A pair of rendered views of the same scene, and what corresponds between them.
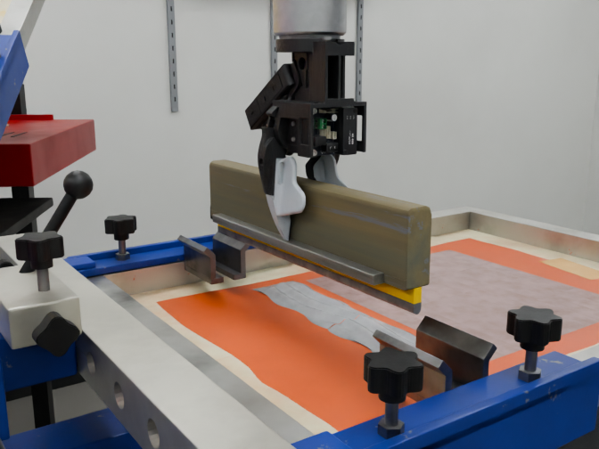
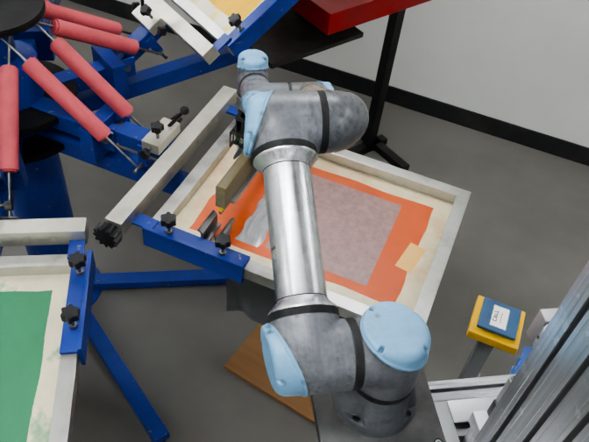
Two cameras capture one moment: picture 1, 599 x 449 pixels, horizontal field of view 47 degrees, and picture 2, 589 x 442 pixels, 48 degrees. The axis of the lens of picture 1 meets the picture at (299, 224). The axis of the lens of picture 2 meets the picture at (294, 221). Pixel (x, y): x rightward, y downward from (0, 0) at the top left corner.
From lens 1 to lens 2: 1.60 m
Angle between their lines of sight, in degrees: 55
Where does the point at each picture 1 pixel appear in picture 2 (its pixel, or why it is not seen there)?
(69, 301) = (155, 146)
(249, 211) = not seen: hidden behind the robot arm
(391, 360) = (166, 217)
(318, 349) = (243, 202)
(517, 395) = (202, 251)
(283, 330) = (251, 188)
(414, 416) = (180, 234)
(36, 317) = (147, 146)
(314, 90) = (238, 126)
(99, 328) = (166, 155)
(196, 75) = not seen: outside the picture
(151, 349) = (159, 172)
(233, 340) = not seen: hidden behind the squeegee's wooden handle
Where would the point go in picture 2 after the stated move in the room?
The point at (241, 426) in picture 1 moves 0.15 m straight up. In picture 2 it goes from (131, 204) to (125, 163)
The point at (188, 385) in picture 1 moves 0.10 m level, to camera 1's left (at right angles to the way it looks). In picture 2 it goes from (144, 188) to (130, 166)
